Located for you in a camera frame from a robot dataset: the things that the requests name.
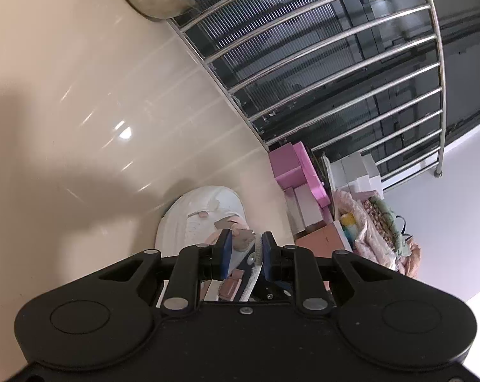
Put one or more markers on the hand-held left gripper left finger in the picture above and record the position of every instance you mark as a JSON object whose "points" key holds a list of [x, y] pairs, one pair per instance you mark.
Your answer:
{"points": [[226, 252]]}

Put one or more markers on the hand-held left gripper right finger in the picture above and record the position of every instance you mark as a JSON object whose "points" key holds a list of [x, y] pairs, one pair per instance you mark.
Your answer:
{"points": [[267, 254]]}

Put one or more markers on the pink shoelace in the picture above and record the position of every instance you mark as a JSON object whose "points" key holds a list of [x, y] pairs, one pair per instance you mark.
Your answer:
{"points": [[234, 220]]}

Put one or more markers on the white sneaker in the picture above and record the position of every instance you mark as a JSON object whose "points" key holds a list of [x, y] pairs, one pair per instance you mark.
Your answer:
{"points": [[196, 227]]}

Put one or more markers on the pale white box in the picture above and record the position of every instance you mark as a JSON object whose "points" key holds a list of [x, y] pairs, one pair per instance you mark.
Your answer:
{"points": [[305, 211]]}

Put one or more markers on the brown cardboard box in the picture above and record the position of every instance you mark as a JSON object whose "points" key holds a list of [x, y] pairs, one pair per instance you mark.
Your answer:
{"points": [[325, 240]]}

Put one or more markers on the flat pink box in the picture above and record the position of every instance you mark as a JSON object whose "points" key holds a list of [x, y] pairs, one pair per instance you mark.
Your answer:
{"points": [[313, 179]]}

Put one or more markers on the small pink box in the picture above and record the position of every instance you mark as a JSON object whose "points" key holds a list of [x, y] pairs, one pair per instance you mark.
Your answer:
{"points": [[287, 167]]}

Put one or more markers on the black packet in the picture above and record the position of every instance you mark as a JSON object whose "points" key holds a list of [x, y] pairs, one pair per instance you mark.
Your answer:
{"points": [[323, 171]]}

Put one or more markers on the pile of folded blankets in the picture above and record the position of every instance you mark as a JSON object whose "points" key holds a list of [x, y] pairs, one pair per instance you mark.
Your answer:
{"points": [[379, 238]]}

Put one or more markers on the stack of white boxes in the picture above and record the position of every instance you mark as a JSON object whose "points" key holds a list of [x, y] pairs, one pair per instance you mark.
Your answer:
{"points": [[357, 175]]}

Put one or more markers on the dark window with blinds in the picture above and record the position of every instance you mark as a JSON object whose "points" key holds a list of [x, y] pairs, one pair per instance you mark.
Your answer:
{"points": [[303, 28]]}

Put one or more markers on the metal window railing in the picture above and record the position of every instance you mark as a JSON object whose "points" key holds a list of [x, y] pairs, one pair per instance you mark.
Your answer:
{"points": [[442, 87]]}

